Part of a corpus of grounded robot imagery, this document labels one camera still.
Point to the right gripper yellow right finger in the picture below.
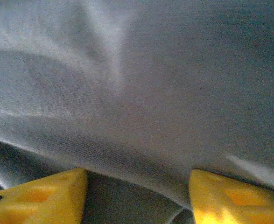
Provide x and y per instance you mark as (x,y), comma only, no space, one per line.
(232,203)

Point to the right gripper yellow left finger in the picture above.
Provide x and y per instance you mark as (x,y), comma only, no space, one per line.
(38,200)

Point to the grey t-shirt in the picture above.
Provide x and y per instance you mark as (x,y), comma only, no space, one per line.
(136,93)

